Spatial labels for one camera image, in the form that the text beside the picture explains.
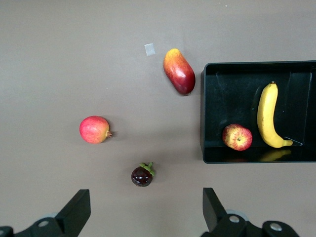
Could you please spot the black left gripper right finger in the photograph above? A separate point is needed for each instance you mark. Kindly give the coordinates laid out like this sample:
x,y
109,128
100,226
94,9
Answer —
x,y
217,217

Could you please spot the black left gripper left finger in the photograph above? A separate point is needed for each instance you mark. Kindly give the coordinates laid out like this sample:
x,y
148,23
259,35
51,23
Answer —
x,y
71,212

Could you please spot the dark purple mangosteen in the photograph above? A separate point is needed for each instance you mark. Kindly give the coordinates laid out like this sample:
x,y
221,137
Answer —
x,y
141,177

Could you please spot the red yellow apple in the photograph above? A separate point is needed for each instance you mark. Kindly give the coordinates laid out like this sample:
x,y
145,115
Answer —
x,y
237,138

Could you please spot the black plastic box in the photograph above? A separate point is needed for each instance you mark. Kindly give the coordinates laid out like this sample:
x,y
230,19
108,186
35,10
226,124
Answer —
x,y
232,98

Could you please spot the yellow banana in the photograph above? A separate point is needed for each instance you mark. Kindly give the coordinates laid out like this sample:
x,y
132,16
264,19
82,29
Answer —
x,y
266,116

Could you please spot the red yellow mango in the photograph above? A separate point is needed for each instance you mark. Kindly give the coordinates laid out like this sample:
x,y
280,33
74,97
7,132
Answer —
x,y
179,72

